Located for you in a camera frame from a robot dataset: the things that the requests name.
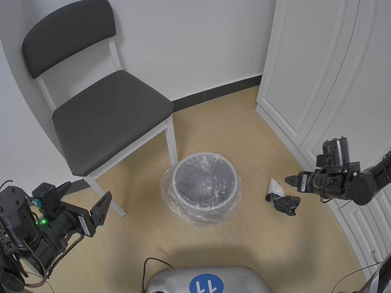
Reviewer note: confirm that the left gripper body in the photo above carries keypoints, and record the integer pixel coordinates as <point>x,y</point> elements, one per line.
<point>68,224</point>

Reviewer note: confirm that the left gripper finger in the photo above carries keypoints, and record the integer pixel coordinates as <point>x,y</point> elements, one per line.
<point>64,190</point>
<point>100,212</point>

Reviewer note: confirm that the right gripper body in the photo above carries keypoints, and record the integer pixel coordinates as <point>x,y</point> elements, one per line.
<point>313,182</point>

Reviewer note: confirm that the black plastic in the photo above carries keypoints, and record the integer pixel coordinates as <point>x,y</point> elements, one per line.
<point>284,204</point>

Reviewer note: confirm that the white paper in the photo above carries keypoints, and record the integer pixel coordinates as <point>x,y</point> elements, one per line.
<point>276,188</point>

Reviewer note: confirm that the clear plastic bag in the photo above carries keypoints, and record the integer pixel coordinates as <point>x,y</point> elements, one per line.
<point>171,206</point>

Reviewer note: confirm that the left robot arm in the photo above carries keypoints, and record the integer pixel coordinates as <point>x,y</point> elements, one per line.
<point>18,221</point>

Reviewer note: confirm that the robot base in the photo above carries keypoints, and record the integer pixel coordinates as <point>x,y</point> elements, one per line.
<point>183,279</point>

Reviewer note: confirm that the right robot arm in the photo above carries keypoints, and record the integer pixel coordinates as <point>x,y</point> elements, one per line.
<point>360,185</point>

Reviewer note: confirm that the white trash bin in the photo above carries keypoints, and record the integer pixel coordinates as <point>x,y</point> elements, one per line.
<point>189,201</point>

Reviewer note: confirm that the grey padded white chair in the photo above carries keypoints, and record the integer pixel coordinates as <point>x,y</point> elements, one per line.
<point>107,111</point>

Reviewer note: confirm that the white wardrobe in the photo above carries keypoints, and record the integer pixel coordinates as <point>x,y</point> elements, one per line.
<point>305,56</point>

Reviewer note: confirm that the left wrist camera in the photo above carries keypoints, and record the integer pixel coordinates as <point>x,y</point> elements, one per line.
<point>45,197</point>

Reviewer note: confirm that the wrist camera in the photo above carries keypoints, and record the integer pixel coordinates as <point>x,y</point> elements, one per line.
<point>45,197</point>
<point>322,160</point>

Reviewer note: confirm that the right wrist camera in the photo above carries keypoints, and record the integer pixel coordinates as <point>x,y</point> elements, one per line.
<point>322,160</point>

